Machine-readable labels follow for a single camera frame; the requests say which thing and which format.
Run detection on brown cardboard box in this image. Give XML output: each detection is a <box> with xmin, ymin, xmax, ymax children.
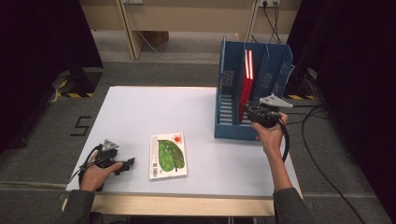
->
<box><xmin>143</xmin><ymin>31</ymin><xmax>170</xmax><ymax>49</ymax></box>

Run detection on right hand-held gripper black cable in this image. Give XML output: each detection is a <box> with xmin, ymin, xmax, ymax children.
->
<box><xmin>277</xmin><ymin>119</ymin><xmax>291</xmax><ymax>163</ymax></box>

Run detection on white table cover sheet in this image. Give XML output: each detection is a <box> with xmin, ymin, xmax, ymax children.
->
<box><xmin>65</xmin><ymin>86</ymin><xmax>303</xmax><ymax>199</ymax></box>

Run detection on left hand-held gripper black cable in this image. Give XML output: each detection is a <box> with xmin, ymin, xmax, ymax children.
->
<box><xmin>67</xmin><ymin>143</ymin><xmax>105</xmax><ymax>188</ymax></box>

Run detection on black plugged power cables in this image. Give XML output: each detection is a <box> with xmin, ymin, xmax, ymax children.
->
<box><xmin>251</xmin><ymin>2</ymin><xmax>284</xmax><ymax>45</ymax></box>

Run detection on person's right hand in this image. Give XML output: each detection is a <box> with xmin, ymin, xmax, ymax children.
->
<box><xmin>251</xmin><ymin>112</ymin><xmax>290</xmax><ymax>157</ymax></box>

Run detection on dark curtain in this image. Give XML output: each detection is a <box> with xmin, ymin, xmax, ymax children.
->
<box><xmin>286</xmin><ymin>0</ymin><xmax>396</xmax><ymax>223</ymax></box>
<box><xmin>0</xmin><ymin>0</ymin><xmax>105</xmax><ymax>155</ymax></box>

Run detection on short black floor cable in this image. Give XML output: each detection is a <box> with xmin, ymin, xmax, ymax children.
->
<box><xmin>286</xmin><ymin>104</ymin><xmax>330</xmax><ymax>126</ymax></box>

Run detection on white floor cable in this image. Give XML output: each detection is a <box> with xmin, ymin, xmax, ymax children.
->
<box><xmin>136</xmin><ymin>31</ymin><xmax>220</xmax><ymax>63</ymax></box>

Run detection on hand-held gripper black cable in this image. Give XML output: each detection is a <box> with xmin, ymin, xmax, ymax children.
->
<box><xmin>67</xmin><ymin>143</ymin><xmax>105</xmax><ymax>188</ymax></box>
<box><xmin>277</xmin><ymin>119</ymin><xmax>291</xmax><ymax>163</ymax></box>

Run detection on blue plastic file rack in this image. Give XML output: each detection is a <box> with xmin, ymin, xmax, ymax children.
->
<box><xmin>214</xmin><ymin>36</ymin><xmax>295</xmax><ymax>143</ymax></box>

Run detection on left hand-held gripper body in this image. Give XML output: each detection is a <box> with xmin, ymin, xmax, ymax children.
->
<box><xmin>92</xmin><ymin>139</ymin><xmax>123</xmax><ymax>171</ymax></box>

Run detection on white book with green leaf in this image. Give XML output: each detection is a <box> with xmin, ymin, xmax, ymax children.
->
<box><xmin>148</xmin><ymin>133</ymin><xmax>189</xmax><ymax>181</ymax></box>

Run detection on black stand base striped tape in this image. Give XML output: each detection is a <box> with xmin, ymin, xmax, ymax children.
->
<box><xmin>284</xmin><ymin>67</ymin><xmax>323</xmax><ymax>102</ymax></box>
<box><xmin>50</xmin><ymin>66</ymin><xmax>104</xmax><ymax>102</ymax></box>

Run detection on long black floor cable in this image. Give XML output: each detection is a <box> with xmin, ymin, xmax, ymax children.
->
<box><xmin>301</xmin><ymin>104</ymin><xmax>366</xmax><ymax>224</ymax></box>

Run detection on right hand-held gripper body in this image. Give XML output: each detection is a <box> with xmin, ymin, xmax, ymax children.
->
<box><xmin>248</xmin><ymin>93</ymin><xmax>294</xmax><ymax>129</ymax></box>

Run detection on person's left hand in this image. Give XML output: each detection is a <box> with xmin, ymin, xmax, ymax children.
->
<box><xmin>78</xmin><ymin>151</ymin><xmax>124</xmax><ymax>192</ymax></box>

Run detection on beige wooden desk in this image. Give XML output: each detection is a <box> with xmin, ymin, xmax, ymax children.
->
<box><xmin>78</xmin><ymin>0</ymin><xmax>303</xmax><ymax>61</ymax></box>

